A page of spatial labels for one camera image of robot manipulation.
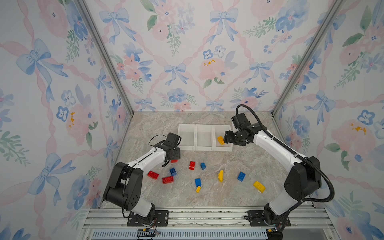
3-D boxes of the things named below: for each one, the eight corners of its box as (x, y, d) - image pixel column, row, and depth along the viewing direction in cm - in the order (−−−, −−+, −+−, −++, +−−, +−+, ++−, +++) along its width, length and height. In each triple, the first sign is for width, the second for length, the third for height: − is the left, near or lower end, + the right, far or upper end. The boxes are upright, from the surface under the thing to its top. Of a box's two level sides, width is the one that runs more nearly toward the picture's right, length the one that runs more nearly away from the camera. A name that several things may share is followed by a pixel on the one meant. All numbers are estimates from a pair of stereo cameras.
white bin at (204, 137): (195, 152, 100) (195, 146, 95) (195, 130, 112) (195, 124, 106) (214, 152, 100) (215, 146, 95) (212, 130, 112) (213, 124, 106)
